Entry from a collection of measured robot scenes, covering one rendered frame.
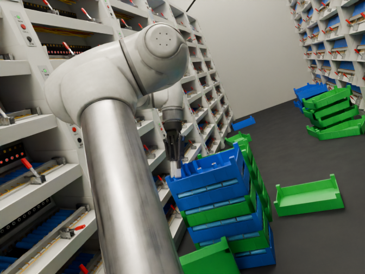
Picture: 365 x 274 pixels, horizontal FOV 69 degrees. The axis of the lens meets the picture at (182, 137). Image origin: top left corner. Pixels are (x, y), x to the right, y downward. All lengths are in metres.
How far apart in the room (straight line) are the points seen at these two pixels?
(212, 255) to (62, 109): 0.73
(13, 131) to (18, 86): 0.24
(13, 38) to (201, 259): 1.00
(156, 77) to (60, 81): 0.19
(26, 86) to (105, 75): 0.57
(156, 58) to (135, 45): 0.06
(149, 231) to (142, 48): 0.34
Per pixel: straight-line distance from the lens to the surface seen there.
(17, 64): 1.02
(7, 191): 0.92
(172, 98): 1.11
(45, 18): 1.25
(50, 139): 1.06
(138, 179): 0.40
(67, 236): 0.94
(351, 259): 1.20
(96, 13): 1.72
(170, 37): 0.54
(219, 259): 1.06
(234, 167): 1.02
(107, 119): 0.47
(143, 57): 0.54
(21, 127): 0.92
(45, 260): 0.89
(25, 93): 1.08
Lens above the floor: 0.78
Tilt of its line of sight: 9 degrees down
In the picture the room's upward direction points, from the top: 23 degrees counter-clockwise
